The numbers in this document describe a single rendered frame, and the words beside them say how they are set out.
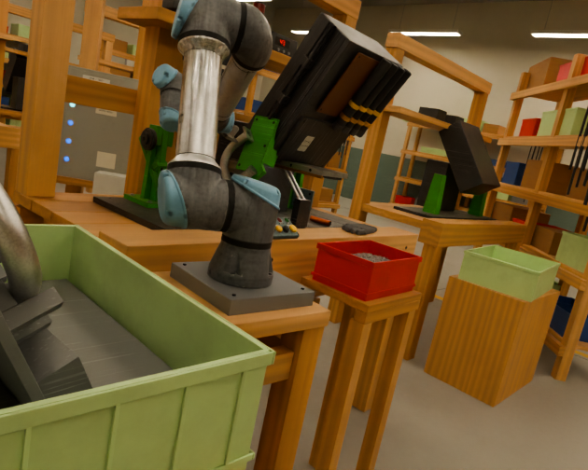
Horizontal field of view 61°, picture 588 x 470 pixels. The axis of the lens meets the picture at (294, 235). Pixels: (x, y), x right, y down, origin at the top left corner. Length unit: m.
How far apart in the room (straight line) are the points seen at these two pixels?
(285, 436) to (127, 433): 0.75
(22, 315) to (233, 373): 0.23
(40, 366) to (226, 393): 0.21
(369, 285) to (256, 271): 0.47
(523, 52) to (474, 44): 1.04
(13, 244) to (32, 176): 1.25
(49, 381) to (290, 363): 0.66
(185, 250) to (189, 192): 0.33
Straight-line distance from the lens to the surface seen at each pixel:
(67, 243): 1.12
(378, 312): 1.52
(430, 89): 11.76
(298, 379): 1.20
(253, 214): 1.07
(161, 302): 0.83
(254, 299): 1.05
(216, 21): 1.19
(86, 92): 1.89
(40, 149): 1.76
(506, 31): 11.40
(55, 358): 0.65
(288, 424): 1.26
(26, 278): 0.53
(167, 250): 1.30
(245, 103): 6.93
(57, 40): 1.76
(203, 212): 1.04
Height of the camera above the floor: 1.22
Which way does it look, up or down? 11 degrees down
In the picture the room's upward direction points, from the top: 12 degrees clockwise
